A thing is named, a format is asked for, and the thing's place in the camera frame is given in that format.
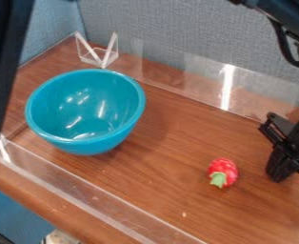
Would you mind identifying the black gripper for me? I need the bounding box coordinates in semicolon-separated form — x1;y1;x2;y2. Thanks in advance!
258;112;299;182

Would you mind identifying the red toy strawberry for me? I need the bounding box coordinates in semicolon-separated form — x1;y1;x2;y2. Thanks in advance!
208;158;238;189

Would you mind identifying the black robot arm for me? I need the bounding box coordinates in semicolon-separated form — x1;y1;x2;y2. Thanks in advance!
229;0;299;182

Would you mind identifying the blue bowl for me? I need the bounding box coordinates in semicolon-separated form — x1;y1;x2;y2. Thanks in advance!
23;69;146;155

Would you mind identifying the clear acrylic back barrier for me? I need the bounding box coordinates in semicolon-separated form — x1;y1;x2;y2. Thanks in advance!
109;33;299;122

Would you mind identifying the clear acrylic barrier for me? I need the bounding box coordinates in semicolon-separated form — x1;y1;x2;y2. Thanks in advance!
109;33;299;122
0;138;206;244

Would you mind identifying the clear acrylic front barrier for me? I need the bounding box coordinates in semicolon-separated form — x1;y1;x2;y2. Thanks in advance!
0;138;206;244

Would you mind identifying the black cable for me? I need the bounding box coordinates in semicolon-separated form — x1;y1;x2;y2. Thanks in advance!
266;15;299;70

